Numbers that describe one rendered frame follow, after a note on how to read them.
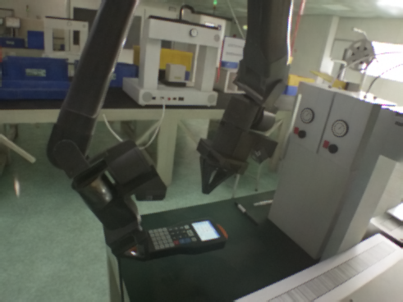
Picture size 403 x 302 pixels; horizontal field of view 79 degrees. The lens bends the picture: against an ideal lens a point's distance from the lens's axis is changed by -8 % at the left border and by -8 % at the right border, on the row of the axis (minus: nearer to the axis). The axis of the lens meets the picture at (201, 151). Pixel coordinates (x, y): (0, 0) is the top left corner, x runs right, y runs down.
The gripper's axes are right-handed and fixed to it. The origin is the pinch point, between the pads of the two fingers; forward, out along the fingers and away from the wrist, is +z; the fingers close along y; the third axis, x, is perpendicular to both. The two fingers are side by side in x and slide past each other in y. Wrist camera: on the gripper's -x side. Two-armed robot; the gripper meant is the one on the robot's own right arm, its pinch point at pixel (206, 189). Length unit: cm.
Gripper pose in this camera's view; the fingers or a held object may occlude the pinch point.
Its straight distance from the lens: 54.4
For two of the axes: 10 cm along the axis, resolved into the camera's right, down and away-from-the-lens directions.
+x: -8.4, -2.0, -5.1
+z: -3.7, 9.0, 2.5
